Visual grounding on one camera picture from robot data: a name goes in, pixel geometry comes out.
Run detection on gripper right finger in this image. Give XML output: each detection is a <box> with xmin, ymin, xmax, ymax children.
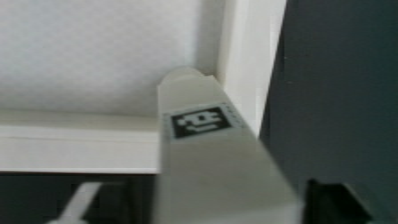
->
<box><xmin>304</xmin><ymin>179</ymin><xmax>375</xmax><ymax>224</ymax></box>

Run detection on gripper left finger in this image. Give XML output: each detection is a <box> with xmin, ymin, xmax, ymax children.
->
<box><xmin>50</xmin><ymin>182</ymin><xmax>103</xmax><ymax>224</ymax></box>

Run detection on white desk leg with tag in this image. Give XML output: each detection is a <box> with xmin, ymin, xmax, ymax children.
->
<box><xmin>153</xmin><ymin>67</ymin><xmax>302</xmax><ymax>224</ymax></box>

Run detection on white desk top tray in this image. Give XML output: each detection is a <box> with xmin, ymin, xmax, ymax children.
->
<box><xmin>0</xmin><ymin>0</ymin><xmax>286</xmax><ymax>174</ymax></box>

